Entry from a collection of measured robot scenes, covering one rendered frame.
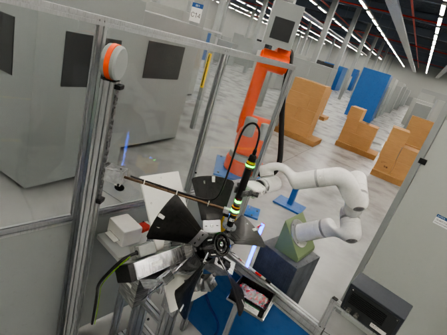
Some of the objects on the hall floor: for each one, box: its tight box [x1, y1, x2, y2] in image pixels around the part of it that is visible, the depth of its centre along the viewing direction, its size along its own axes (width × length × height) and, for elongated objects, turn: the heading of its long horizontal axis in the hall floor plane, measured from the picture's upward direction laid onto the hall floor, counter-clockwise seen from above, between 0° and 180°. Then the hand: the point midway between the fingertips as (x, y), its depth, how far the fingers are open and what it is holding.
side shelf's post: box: [108, 257, 132, 335], centre depth 223 cm, size 4×4×83 cm
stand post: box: [126, 288, 153, 335], centre depth 204 cm, size 4×9×115 cm, turn 103°
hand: (241, 191), depth 164 cm, fingers closed on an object, 4 cm apart
